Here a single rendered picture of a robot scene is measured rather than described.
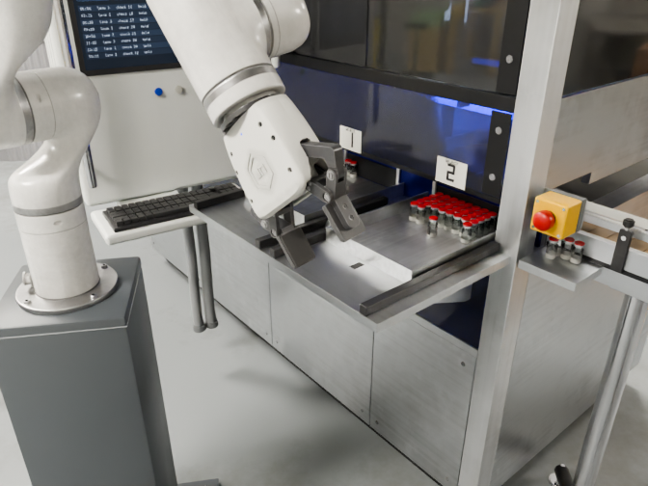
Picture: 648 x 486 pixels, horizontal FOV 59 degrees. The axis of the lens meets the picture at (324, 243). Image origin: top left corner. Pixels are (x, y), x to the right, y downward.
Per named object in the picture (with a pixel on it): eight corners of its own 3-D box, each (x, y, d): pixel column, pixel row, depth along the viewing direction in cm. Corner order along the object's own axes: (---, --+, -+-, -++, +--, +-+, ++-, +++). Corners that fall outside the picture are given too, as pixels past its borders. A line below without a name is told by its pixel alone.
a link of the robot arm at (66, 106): (2, 203, 106) (-35, 72, 95) (94, 178, 118) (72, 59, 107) (30, 222, 99) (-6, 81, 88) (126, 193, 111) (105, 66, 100)
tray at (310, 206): (340, 170, 172) (340, 158, 171) (403, 195, 154) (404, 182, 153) (244, 197, 153) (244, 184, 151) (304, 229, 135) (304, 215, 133)
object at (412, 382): (303, 213, 360) (300, 70, 321) (633, 382, 218) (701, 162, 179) (153, 262, 303) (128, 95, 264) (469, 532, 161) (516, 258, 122)
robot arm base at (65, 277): (3, 319, 105) (-25, 229, 97) (32, 269, 122) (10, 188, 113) (110, 310, 108) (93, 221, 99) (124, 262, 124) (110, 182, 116)
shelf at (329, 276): (330, 172, 176) (330, 166, 176) (529, 253, 128) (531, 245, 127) (189, 211, 149) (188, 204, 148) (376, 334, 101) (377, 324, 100)
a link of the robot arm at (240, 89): (189, 118, 60) (202, 143, 60) (223, 72, 53) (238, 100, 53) (250, 101, 66) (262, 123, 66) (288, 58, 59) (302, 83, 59)
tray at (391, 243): (425, 203, 149) (427, 191, 147) (512, 237, 131) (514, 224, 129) (325, 240, 129) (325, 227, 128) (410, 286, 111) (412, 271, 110)
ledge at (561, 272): (553, 248, 130) (553, 240, 129) (608, 270, 121) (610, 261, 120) (517, 267, 122) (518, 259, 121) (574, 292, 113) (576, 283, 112)
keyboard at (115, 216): (233, 187, 180) (232, 180, 178) (253, 202, 169) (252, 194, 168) (102, 214, 161) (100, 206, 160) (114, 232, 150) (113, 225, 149)
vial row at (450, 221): (418, 214, 142) (420, 198, 140) (478, 239, 129) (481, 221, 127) (413, 217, 141) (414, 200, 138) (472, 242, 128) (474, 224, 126)
